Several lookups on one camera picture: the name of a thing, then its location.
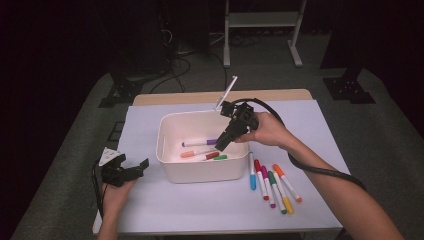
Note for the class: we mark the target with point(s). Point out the green cap marker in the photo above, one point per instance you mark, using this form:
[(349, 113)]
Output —
[(221, 157), (277, 196)]

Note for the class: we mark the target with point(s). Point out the brown red cap marker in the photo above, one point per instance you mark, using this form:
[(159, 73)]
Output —
[(211, 155)]

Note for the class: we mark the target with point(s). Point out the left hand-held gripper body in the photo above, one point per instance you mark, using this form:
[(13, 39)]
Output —
[(115, 175)]

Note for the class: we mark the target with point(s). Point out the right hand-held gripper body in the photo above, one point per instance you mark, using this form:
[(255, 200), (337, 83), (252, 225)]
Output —
[(241, 118)]

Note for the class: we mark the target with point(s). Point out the yellow cap marker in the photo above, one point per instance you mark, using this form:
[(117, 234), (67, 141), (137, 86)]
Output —
[(288, 205)]

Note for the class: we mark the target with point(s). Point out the purple cap marker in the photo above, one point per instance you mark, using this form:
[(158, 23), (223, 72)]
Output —
[(200, 143)]

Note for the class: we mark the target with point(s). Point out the white plastic bin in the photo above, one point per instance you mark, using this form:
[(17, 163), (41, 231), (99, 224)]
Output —
[(200, 171)]

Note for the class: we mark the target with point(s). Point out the person's left hand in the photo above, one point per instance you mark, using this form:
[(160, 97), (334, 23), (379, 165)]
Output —
[(115, 198)]

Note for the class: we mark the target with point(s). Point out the white metal stand frame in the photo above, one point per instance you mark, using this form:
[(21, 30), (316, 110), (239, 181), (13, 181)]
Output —
[(261, 19)]

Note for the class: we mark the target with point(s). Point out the bright orange cap marker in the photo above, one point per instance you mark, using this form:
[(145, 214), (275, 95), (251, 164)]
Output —
[(288, 185)]

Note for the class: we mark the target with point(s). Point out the magenta cap marker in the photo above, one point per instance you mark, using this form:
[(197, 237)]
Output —
[(268, 190)]

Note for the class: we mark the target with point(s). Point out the blue cap marker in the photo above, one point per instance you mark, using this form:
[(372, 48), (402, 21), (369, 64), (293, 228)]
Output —
[(252, 176)]

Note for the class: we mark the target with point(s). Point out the black stand base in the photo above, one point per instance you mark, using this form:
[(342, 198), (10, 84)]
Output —
[(121, 90), (348, 88)]

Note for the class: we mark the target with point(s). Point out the light orange cap marker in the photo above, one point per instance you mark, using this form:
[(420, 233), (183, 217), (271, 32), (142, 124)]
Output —
[(190, 154)]

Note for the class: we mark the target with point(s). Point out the white paper table sheet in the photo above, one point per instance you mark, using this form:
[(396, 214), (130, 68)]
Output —
[(186, 206)]

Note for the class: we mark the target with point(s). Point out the person's right hand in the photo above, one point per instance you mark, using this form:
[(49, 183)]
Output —
[(270, 131)]

